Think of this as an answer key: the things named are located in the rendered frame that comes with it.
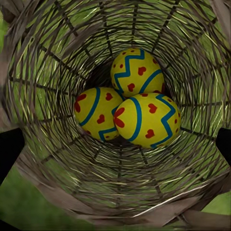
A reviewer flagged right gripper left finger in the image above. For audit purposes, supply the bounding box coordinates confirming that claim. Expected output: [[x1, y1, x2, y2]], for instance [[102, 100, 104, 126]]
[[0, 128, 26, 186]]

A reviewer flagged easter egg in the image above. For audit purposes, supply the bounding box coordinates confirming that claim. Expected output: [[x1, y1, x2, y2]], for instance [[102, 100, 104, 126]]
[[106, 46, 165, 101], [73, 85, 127, 141], [113, 92, 183, 150]]

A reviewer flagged wicker basket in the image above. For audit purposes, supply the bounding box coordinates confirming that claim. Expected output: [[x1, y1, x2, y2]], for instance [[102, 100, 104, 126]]
[[0, 0, 231, 231]]

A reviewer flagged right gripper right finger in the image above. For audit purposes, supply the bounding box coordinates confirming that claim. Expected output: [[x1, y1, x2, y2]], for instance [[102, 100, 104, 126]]
[[215, 128, 231, 165]]

